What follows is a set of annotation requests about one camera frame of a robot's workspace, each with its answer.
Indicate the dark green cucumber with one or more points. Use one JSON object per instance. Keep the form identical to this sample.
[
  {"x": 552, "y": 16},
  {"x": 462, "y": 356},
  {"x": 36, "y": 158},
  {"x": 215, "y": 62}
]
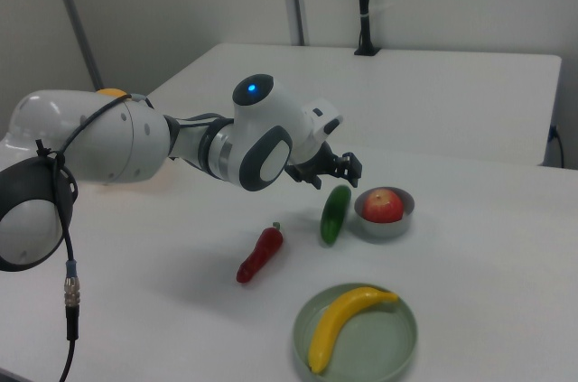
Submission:
[{"x": 334, "y": 215}]

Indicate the black pole with clamp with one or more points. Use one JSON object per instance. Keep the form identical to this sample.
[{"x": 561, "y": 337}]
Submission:
[{"x": 364, "y": 2}]

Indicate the pale green round plate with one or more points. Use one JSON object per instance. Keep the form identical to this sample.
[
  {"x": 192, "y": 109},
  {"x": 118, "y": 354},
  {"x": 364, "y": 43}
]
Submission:
[{"x": 379, "y": 346}]

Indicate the yellow toy banana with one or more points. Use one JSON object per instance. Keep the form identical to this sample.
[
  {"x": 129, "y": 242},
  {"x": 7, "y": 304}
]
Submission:
[{"x": 338, "y": 319}]

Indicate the red apple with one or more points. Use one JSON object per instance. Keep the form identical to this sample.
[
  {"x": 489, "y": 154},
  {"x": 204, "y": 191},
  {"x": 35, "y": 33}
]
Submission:
[{"x": 381, "y": 207}]

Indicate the red chili pepper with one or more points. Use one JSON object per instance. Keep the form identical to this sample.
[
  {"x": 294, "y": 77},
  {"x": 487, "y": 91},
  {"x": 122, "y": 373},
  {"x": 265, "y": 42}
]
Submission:
[{"x": 262, "y": 251}]

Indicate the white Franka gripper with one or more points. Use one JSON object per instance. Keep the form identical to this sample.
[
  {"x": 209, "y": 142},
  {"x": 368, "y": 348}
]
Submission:
[{"x": 320, "y": 122}]

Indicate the small grey bowl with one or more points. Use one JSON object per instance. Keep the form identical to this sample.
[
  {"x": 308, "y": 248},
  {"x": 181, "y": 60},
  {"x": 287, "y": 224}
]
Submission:
[{"x": 384, "y": 230}]

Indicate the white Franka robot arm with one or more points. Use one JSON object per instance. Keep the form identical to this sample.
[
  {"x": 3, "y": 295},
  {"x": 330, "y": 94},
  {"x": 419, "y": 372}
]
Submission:
[{"x": 113, "y": 142}]

